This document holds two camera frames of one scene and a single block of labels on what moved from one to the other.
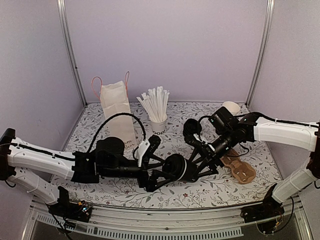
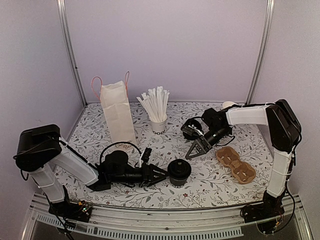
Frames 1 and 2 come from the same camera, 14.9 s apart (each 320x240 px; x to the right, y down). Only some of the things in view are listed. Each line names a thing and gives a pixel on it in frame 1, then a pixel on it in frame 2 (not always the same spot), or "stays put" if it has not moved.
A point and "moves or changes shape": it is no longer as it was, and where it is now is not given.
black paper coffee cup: x=192 y=173 → x=178 y=184
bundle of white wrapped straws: x=155 y=103 stays put
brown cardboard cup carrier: x=243 y=171 stays put
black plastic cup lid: x=175 y=164 moves or changes shape
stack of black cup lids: x=191 y=126 stays put
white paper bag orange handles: x=114 y=99 stays put
